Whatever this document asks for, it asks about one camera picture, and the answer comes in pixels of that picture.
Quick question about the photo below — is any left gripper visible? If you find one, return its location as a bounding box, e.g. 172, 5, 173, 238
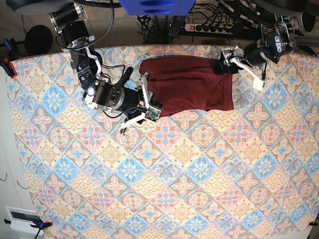
212, 44, 267, 80

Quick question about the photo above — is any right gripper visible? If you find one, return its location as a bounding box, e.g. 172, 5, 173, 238
117, 67, 164, 135

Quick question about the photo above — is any maroon t-shirt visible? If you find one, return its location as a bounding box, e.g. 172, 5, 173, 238
139, 55, 234, 117

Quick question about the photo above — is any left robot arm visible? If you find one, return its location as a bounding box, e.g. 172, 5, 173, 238
212, 0, 306, 91

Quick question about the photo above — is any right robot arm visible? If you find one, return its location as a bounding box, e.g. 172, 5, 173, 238
49, 1, 163, 134

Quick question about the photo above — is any white power strip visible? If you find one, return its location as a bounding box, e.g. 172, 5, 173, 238
184, 23, 232, 35

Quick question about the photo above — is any patterned tile tablecloth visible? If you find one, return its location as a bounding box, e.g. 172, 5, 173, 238
6, 53, 319, 239

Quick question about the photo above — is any black round stool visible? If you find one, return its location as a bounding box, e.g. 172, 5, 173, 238
24, 25, 53, 56

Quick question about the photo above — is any blue orange clamp lower left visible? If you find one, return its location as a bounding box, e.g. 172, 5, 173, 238
4, 219, 52, 238

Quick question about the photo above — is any white floor outlet box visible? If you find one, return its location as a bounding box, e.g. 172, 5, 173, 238
5, 206, 41, 235

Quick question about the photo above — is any orange clamp lower right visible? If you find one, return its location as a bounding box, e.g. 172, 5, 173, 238
308, 222, 318, 227

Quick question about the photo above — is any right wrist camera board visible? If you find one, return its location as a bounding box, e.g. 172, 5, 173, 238
145, 107, 161, 122

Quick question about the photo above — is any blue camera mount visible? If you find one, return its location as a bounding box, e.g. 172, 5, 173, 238
119, 0, 195, 16

